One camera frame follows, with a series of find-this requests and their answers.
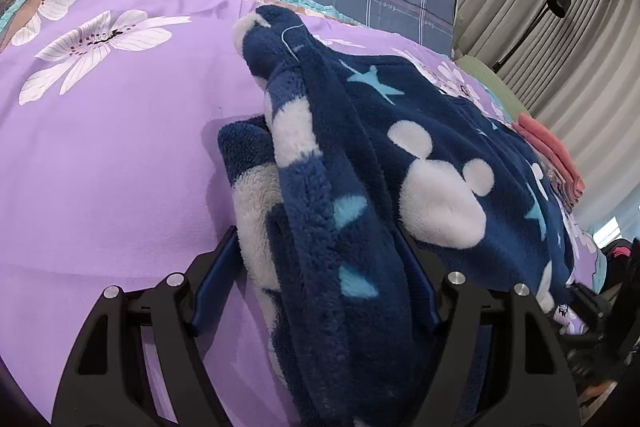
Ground navy star fleece pajama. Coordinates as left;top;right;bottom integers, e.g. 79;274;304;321
218;5;575;426

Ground green cushion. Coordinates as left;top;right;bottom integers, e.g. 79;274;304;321
456;55;529;120

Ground black floor lamp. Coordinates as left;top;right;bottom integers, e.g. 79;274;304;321
491;0;572;74

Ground purple floral bedsheet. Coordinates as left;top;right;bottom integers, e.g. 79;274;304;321
0;0;609;427

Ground beige curtain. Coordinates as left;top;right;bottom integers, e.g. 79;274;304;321
454;0;639;225

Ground patterned folded clothes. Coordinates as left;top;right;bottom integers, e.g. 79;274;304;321
538;155;578;212

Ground pink folded clothes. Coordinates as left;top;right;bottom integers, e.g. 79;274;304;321
513;113;585;208

